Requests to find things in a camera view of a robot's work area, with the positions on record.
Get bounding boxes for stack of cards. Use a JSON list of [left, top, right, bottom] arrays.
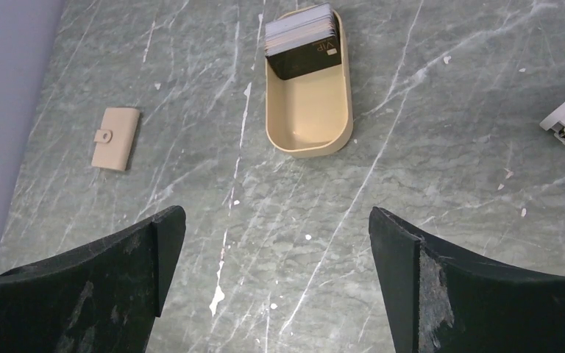
[[264, 3, 342, 80]]

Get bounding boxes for beige leather card holder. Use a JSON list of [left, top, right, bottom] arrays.
[[91, 107, 141, 171]]

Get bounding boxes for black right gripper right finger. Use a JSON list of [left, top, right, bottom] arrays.
[[369, 207, 565, 352]]

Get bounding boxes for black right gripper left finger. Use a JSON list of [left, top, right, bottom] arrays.
[[0, 206, 186, 352]]

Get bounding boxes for beige oval plastic tray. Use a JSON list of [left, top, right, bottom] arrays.
[[265, 9, 353, 158]]

